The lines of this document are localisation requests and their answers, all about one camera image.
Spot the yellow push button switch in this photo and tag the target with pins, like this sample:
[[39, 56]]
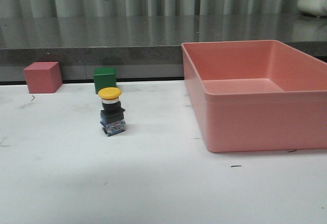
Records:
[[112, 114]]

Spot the dark grey counter shelf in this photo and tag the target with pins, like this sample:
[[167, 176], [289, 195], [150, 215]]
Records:
[[141, 47]]

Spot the green cube block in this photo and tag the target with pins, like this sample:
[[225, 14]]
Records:
[[104, 77]]

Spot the pink plastic bin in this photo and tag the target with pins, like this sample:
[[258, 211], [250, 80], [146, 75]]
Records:
[[256, 95]]

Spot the pink cube block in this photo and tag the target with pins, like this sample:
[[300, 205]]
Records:
[[43, 77]]

